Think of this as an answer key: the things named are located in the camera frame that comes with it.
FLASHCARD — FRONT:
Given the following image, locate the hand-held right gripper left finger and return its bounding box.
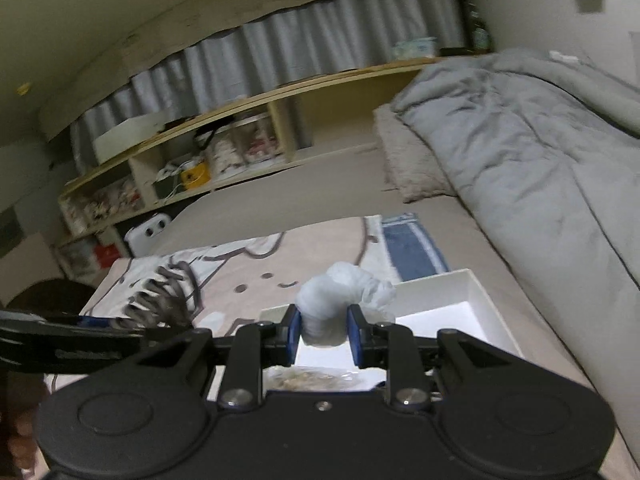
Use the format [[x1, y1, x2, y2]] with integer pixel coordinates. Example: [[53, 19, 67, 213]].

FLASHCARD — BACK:
[[132, 304, 303, 409]]

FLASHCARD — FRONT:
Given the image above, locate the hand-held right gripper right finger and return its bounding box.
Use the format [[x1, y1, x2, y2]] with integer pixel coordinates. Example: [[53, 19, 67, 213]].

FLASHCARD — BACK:
[[346, 304, 526, 409]]

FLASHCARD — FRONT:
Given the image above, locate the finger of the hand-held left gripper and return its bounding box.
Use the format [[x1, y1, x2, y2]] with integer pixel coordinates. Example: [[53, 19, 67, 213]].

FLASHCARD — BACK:
[[0, 309, 151, 336]]

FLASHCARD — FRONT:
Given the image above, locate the white bundle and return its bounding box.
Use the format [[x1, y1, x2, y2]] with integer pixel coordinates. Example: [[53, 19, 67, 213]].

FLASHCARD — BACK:
[[295, 261, 398, 348]]

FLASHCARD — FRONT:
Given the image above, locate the clear bag of white cord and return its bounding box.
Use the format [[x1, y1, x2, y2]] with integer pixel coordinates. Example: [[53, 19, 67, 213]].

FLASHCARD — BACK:
[[265, 367, 386, 393]]

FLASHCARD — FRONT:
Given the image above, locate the white cardboard box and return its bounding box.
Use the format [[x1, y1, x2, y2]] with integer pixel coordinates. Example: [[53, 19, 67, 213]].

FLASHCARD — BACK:
[[257, 268, 526, 368]]

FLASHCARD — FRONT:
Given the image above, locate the person's left hand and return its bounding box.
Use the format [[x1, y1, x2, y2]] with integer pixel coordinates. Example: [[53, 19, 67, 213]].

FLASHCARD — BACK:
[[0, 375, 43, 480]]

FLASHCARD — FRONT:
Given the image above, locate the black chair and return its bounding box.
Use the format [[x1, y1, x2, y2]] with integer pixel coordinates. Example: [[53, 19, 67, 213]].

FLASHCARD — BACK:
[[7, 280, 98, 317]]

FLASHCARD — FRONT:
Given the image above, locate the printed cartoon blanket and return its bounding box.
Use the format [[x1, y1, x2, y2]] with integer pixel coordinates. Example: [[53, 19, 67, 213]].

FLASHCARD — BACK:
[[47, 212, 451, 391]]

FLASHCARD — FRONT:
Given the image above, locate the white heater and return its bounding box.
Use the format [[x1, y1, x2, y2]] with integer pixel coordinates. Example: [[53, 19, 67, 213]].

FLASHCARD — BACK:
[[124, 213, 173, 258]]

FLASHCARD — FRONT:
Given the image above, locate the beige bed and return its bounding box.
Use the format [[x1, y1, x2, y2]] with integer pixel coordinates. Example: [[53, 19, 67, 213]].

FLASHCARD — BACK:
[[150, 147, 640, 480]]

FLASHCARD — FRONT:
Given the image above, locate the yellow container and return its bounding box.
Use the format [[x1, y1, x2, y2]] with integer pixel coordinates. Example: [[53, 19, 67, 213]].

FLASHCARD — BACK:
[[180, 160, 210, 191]]

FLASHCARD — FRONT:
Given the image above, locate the white storage box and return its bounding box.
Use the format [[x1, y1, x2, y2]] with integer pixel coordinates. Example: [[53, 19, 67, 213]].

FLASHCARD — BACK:
[[92, 112, 168, 166]]

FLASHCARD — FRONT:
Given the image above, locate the fluffy beige pillow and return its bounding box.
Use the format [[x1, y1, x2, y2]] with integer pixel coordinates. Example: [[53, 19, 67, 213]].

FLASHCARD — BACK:
[[372, 105, 458, 203]]

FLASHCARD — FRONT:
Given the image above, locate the wooden shelf unit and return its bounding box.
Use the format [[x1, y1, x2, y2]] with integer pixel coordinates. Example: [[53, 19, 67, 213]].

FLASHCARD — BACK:
[[57, 55, 446, 251]]

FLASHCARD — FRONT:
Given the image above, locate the grey duvet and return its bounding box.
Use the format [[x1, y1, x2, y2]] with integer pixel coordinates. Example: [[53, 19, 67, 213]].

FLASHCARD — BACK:
[[390, 47, 640, 431]]

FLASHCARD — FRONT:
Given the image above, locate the grey curtain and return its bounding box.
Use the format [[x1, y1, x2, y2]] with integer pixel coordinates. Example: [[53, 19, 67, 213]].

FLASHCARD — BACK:
[[70, 0, 476, 161]]

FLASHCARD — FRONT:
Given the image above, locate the tissue pack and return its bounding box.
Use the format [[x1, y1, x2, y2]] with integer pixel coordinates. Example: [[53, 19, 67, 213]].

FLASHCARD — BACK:
[[392, 37, 438, 60]]

